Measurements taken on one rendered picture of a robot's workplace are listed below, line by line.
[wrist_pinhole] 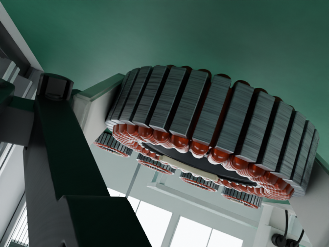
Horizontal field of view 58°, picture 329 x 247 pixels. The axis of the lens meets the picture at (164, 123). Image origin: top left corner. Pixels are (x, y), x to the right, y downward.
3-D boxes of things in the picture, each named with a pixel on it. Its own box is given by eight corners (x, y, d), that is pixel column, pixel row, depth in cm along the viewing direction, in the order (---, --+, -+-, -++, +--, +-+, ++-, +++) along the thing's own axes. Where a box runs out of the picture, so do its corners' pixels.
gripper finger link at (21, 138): (39, 161, 10) (-40, 131, 10) (88, 122, 15) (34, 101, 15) (49, 123, 10) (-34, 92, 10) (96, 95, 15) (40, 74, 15)
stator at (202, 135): (120, 24, 12) (82, 108, 11) (380, 124, 12) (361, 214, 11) (130, 101, 23) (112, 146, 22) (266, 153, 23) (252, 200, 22)
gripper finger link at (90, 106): (72, 166, 12) (55, 160, 12) (114, 120, 19) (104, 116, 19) (91, 100, 11) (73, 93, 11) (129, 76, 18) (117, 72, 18)
